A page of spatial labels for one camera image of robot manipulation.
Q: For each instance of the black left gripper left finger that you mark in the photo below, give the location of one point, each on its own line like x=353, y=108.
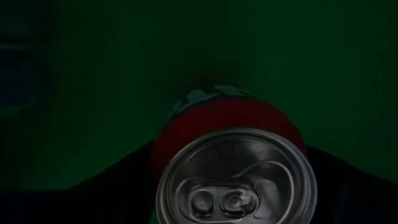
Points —
x=77, y=205

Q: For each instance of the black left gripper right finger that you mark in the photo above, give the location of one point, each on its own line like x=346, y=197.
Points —
x=357, y=199

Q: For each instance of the red soda can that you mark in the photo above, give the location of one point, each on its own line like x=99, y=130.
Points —
x=236, y=174

